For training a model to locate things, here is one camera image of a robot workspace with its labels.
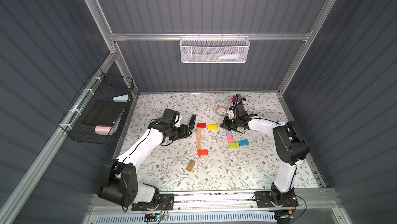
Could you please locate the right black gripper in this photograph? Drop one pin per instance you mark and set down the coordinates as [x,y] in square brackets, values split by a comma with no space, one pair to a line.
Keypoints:
[232,123]

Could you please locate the white wire mesh basket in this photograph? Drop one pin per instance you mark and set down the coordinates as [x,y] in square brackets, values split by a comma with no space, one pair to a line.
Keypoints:
[207,50]

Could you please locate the lime green block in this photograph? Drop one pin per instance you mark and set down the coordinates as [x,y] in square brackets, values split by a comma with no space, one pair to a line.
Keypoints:
[234,145]

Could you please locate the pink pen cup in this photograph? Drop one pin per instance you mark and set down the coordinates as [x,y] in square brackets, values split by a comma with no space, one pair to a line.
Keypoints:
[238,107]

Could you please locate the light blue box in basket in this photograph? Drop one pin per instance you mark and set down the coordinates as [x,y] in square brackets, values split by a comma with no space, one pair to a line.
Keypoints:
[121,99]

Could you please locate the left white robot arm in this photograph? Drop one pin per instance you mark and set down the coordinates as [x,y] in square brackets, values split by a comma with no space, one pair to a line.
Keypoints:
[119,179]

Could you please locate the black stapler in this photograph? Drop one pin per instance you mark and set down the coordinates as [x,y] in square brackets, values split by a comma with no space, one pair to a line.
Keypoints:
[192,122]

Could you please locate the yellow block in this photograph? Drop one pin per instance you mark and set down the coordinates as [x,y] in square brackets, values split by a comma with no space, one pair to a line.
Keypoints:
[212,127]

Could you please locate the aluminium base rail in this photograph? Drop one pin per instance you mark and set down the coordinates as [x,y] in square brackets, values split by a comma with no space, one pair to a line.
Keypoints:
[240,207]

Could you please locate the red block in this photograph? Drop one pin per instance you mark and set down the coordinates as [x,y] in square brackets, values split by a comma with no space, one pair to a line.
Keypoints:
[202,125]
[202,152]

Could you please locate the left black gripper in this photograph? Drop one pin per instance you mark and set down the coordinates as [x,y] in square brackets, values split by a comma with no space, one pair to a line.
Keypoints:
[183,131]

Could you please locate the pink eraser in basket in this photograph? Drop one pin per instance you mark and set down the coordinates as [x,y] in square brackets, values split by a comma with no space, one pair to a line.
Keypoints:
[102,130]

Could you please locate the wooden block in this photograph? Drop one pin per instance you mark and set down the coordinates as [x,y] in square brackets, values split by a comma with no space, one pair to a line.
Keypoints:
[198,135]
[199,144]
[191,165]

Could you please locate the black notebook in basket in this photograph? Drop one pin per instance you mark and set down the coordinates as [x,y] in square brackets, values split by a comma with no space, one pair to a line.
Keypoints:
[103,113]

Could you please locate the black wire wall basket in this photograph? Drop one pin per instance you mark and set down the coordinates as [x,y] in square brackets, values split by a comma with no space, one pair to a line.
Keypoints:
[104,87]

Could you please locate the pink block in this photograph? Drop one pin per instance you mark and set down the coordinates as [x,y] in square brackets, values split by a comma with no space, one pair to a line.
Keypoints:
[230,138]

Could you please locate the white bottle in basket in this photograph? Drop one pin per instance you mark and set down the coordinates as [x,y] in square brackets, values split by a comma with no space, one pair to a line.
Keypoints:
[229,57]

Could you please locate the teal block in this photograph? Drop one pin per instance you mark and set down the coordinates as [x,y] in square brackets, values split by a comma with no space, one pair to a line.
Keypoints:
[243,143]

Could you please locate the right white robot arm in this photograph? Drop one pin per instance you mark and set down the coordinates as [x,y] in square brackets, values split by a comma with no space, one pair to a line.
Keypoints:
[290,147]

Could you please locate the small glass dish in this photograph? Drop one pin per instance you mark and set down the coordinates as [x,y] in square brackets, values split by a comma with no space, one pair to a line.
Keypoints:
[221,111]

